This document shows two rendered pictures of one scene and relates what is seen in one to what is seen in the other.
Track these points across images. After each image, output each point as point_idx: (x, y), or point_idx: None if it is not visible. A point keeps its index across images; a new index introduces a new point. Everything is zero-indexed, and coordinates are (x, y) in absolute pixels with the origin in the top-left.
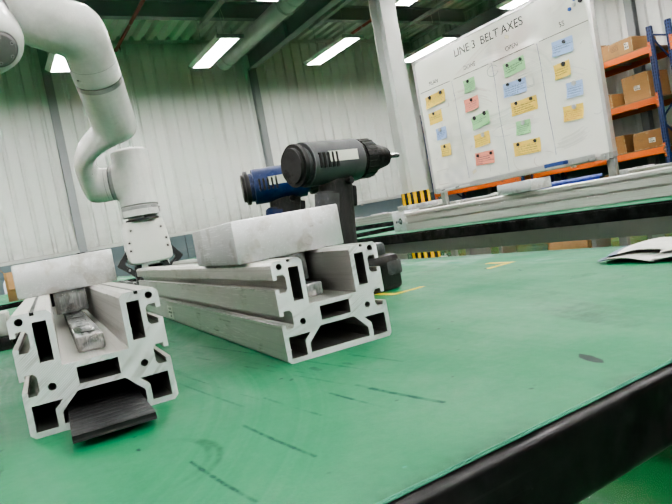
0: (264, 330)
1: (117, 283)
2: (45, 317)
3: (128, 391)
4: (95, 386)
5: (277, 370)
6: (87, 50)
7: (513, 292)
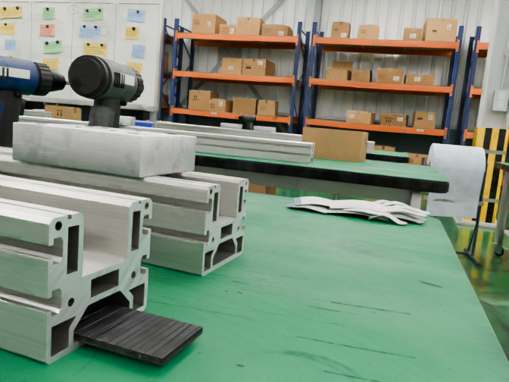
0: (159, 242)
1: None
2: (79, 221)
3: (92, 303)
4: None
5: (201, 282)
6: None
7: (268, 224)
